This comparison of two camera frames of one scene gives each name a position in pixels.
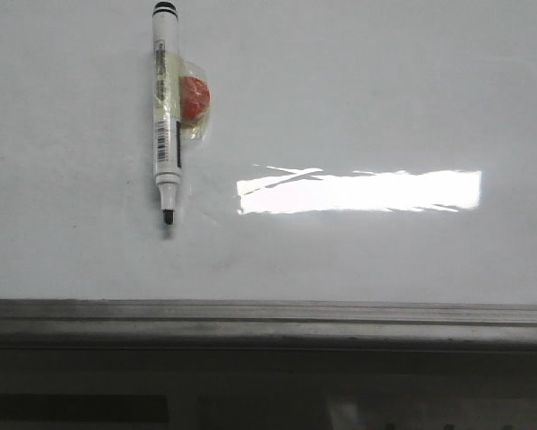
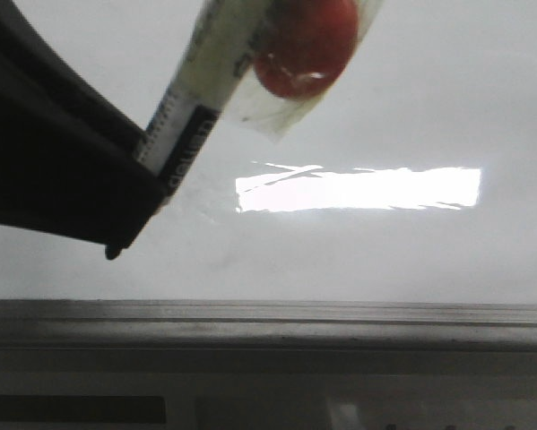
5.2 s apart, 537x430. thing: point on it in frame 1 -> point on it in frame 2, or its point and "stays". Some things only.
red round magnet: [194, 98] -> [301, 46]
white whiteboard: [355, 151] stays
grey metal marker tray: [201, 324] stays
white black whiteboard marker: [167, 105] -> [191, 100]
